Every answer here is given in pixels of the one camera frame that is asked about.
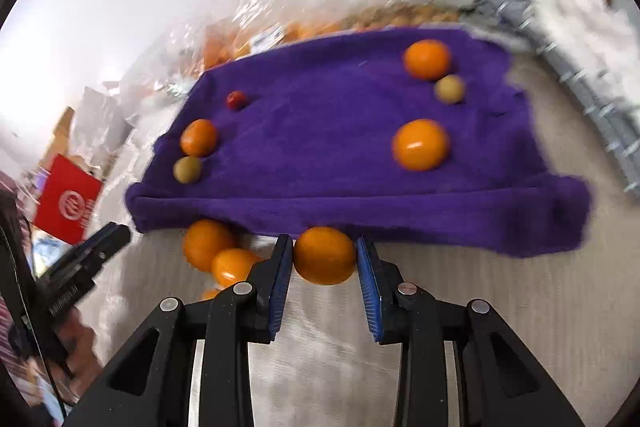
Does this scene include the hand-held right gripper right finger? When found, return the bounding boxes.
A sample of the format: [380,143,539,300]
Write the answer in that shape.
[356,236,586,427]

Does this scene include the purple towel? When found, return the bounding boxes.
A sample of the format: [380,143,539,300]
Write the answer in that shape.
[124,24,597,259]

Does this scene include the person's left hand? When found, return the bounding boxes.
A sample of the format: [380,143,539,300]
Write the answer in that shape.
[54,309,107,380]

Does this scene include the clear bag of small oranges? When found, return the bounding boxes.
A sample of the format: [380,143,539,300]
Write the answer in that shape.
[165,0,351,75]

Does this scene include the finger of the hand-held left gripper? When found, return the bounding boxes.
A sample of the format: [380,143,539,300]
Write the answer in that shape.
[34,223,132,294]
[47,276,98,317]

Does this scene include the cardboard box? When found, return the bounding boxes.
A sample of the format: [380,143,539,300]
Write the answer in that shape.
[44,107,77,170]

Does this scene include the grey checked cloth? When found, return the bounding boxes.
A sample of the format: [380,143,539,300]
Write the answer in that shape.
[470,0,640,198]

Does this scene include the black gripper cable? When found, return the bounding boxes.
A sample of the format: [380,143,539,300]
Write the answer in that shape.
[0,227,73,415]

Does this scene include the translucent grey plastic bag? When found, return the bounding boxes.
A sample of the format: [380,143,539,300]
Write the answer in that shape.
[74,83,137,164]

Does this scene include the small green fruit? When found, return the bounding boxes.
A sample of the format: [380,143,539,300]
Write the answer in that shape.
[434,74,466,104]
[173,155,204,184]

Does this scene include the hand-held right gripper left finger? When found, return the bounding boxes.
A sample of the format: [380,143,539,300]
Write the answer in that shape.
[65,234,294,427]

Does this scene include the red paper bag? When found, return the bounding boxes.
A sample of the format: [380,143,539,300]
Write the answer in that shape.
[32,154,104,244]

